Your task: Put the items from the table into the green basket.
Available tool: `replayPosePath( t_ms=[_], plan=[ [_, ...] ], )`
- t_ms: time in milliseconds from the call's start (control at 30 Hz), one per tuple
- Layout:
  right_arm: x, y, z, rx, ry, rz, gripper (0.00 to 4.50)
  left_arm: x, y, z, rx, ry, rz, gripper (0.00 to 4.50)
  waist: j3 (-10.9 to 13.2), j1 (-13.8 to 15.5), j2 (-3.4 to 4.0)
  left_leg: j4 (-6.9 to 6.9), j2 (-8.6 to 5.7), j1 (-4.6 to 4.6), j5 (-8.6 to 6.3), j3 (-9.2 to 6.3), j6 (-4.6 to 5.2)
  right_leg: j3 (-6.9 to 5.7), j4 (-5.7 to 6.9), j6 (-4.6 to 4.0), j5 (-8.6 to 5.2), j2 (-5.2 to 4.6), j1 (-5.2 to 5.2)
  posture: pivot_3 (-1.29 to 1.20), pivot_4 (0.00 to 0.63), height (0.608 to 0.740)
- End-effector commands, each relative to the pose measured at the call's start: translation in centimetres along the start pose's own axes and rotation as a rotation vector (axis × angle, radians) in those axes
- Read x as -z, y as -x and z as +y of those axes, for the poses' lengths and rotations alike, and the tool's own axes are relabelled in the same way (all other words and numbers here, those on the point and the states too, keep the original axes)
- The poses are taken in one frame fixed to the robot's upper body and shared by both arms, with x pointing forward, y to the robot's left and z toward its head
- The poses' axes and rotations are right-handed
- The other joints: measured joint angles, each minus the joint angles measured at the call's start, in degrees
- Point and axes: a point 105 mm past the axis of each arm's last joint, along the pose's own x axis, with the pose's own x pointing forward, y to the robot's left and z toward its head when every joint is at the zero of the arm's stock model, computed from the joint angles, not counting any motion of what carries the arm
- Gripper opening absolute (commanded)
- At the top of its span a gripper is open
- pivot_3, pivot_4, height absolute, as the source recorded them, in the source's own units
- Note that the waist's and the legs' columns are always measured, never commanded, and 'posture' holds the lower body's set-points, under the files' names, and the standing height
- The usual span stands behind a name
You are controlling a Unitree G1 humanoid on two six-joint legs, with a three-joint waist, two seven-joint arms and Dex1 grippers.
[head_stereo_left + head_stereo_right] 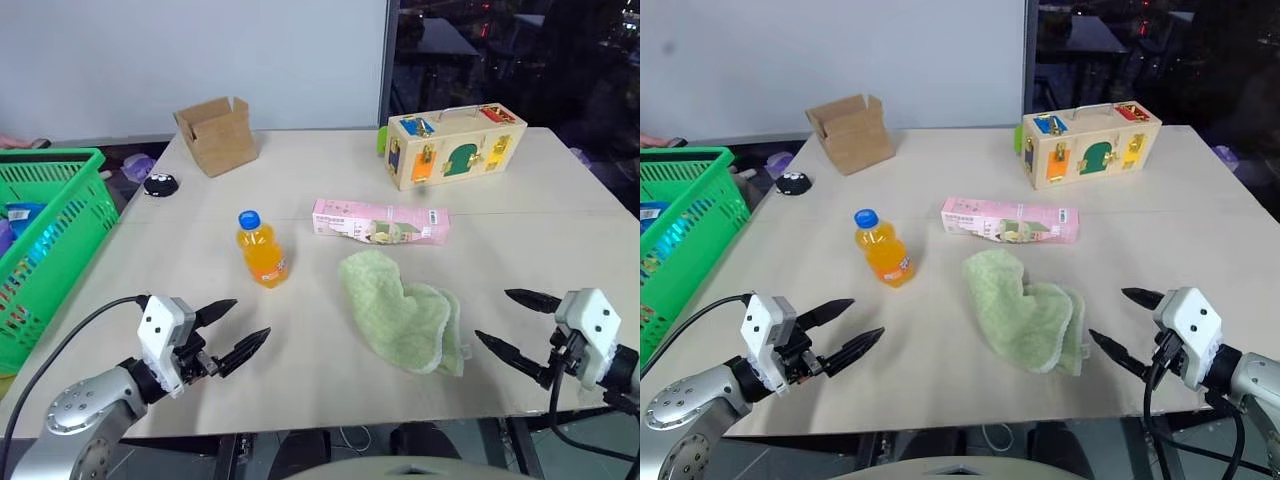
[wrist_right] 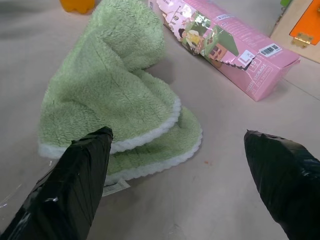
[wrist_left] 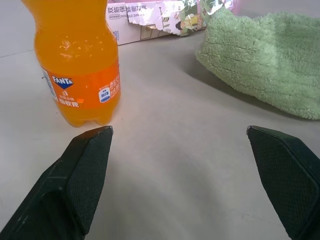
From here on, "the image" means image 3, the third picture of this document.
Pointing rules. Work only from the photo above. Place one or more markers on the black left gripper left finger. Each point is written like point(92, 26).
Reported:
point(62, 190)

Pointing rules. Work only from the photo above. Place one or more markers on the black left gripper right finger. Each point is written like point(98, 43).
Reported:
point(287, 180)

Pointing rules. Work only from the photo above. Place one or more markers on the green fluffy towel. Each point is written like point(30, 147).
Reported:
point(262, 60)

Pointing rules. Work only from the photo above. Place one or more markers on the orange Fanta soda bottle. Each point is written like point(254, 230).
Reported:
point(76, 65)

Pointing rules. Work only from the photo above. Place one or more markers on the pink printed zip bag box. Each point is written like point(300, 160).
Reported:
point(160, 17)

